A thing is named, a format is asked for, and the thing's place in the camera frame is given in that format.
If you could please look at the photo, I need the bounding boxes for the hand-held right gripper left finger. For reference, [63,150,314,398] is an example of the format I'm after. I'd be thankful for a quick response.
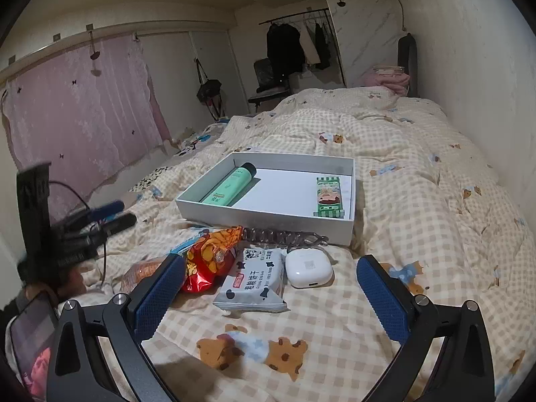
[46,253,187,402]

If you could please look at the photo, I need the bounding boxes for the checked bear print quilt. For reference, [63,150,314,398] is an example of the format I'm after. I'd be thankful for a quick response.
[0,86,536,402]

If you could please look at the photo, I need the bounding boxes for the smartphone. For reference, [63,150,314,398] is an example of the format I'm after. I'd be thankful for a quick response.
[4,291,59,398]

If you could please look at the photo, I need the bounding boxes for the black clothes rack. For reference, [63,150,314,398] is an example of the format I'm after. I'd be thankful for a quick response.
[259,7,331,26]

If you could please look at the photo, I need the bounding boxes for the orange bread packet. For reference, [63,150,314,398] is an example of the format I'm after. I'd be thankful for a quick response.
[121,258,168,294]

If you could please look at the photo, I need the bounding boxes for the black chair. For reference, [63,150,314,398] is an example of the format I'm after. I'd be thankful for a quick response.
[248,59,291,114]

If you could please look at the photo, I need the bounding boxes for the pink lace curtain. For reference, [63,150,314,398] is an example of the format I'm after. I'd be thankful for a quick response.
[0,33,172,206]

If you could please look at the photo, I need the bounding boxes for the black cable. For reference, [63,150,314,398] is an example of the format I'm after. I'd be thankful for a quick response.
[48,181,107,285]

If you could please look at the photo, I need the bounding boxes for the pink folded blanket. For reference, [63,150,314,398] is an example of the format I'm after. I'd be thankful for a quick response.
[361,71,411,97]

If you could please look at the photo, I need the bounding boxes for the black hanging bag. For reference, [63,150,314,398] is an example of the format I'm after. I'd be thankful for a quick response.
[195,59,224,120]

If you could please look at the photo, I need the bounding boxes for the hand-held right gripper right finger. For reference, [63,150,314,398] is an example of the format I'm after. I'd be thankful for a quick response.
[356,253,497,402]

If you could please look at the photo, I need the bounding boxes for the air conditioner power cord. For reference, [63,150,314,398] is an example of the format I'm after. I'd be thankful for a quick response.
[396,0,410,33]

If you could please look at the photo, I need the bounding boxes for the black and white biscuit packet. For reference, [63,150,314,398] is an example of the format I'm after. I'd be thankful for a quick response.
[213,248,289,313]

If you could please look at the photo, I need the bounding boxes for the white shallow box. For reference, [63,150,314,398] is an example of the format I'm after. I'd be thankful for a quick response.
[175,152,356,247]

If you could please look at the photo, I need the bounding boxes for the cow print cloth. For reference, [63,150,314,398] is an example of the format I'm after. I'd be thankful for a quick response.
[130,163,177,191]

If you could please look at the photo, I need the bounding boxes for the red and orange chips packet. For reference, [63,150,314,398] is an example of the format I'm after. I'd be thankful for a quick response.
[181,226,244,294]

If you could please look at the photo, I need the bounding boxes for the dark garment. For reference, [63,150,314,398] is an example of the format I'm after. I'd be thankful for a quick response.
[314,21,336,70]

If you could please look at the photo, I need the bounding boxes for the person's left hand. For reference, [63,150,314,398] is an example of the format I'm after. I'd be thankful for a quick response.
[23,270,86,300]

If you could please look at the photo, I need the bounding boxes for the black upholstered backrest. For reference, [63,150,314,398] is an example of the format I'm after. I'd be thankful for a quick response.
[398,33,418,98]

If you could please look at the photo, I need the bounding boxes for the white earbuds case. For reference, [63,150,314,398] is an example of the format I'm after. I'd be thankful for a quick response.
[285,248,334,289]

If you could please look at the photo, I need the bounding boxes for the black jacket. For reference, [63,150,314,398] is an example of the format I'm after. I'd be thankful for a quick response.
[267,23,306,76]

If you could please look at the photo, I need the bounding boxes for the green bottle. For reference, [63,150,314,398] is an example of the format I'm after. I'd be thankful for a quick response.
[199,162,257,208]

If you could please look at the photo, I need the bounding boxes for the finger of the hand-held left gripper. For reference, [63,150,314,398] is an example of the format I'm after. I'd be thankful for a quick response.
[63,201,125,229]
[90,213,138,239]

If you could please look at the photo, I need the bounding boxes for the green snack bar packet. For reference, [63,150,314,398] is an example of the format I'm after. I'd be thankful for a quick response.
[314,176,345,219]

